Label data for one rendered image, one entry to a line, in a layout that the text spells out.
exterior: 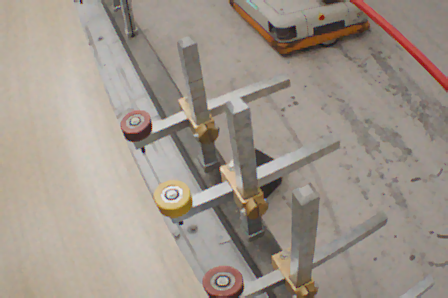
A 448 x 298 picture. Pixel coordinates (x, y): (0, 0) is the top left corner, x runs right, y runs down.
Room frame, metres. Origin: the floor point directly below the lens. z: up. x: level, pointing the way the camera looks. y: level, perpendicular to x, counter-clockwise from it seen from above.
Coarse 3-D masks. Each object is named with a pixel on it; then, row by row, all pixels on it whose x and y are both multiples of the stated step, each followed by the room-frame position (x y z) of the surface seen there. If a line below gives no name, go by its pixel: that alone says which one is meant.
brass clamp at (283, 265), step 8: (288, 248) 0.61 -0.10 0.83; (272, 256) 0.60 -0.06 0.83; (280, 256) 0.59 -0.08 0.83; (280, 264) 0.57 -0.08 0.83; (288, 264) 0.57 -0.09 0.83; (288, 272) 0.55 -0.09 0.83; (288, 280) 0.52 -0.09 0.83; (312, 280) 0.51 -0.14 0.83; (288, 288) 0.52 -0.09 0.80; (296, 288) 0.50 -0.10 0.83; (304, 288) 0.49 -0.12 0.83; (312, 288) 0.49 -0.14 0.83; (296, 296) 0.48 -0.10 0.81; (304, 296) 0.48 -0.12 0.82; (312, 296) 0.48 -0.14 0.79
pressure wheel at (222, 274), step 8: (208, 272) 0.54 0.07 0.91; (216, 272) 0.54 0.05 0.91; (224, 272) 0.53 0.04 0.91; (232, 272) 0.53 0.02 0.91; (208, 280) 0.52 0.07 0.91; (216, 280) 0.52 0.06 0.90; (224, 280) 0.51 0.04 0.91; (232, 280) 0.51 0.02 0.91; (240, 280) 0.51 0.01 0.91; (208, 288) 0.50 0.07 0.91; (216, 288) 0.50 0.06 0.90; (224, 288) 0.49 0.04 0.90; (232, 288) 0.49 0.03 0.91; (240, 288) 0.49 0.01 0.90; (216, 296) 0.48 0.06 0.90; (224, 296) 0.47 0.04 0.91; (232, 296) 0.48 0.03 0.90
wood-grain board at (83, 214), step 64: (0, 0) 2.14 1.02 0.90; (64, 0) 1.83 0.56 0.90; (0, 64) 1.48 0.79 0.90; (64, 64) 1.33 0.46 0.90; (0, 128) 1.10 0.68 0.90; (64, 128) 1.02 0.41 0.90; (0, 192) 0.83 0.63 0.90; (64, 192) 0.80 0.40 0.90; (128, 192) 0.78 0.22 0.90; (0, 256) 0.61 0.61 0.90; (64, 256) 0.61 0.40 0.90; (128, 256) 0.60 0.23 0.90
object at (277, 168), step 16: (320, 144) 0.86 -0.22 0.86; (336, 144) 0.86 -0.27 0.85; (272, 160) 0.84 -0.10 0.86; (288, 160) 0.83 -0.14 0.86; (304, 160) 0.83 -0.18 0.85; (272, 176) 0.81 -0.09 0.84; (208, 192) 0.78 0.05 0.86; (224, 192) 0.77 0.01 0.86; (192, 208) 0.75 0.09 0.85; (208, 208) 0.76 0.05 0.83
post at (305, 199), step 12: (300, 192) 0.52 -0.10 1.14; (312, 192) 0.52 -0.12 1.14; (300, 204) 0.50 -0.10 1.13; (312, 204) 0.51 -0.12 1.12; (300, 216) 0.50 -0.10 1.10; (312, 216) 0.51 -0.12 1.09; (300, 228) 0.50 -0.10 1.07; (312, 228) 0.51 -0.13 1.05; (300, 240) 0.50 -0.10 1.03; (312, 240) 0.51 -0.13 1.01; (300, 252) 0.50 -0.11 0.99; (312, 252) 0.51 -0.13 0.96; (300, 264) 0.50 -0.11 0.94; (312, 264) 0.51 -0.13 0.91; (300, 276) 0.50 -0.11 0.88
